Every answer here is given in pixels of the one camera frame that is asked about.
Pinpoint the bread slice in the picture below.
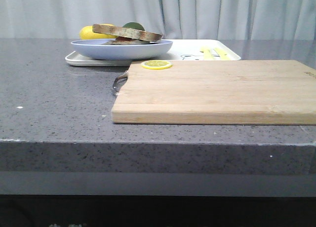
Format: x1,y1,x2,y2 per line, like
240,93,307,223
103,37,151,45
92,24,162,42

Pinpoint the light blue plate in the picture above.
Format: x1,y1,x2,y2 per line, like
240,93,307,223
71,39,173,60

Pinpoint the white bear tray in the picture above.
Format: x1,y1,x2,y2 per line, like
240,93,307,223
65,39,241,67

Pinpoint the lemon slice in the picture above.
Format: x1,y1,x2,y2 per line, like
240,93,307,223
141,60,172,70

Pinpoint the left yellow utensil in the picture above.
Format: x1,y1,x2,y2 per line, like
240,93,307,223
200,46,215,61

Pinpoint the yellow utensil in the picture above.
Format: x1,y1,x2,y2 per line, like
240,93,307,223
200,46,215,61
214,47,230,60

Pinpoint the right yellow utensil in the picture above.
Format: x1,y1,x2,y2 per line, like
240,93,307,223
214,47,230,60

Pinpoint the green lime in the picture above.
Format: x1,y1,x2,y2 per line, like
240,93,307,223
123,22,145,31

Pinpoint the wooden cutting board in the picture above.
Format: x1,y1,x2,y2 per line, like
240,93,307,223
112,60,316,125

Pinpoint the front yellow lemon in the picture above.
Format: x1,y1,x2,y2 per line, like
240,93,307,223
79,26,117,40

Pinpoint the white curtain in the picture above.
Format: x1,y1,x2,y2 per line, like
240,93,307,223
0,0,316,40

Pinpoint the metal cutting board handle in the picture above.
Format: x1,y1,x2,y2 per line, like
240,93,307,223
112,71,128,96

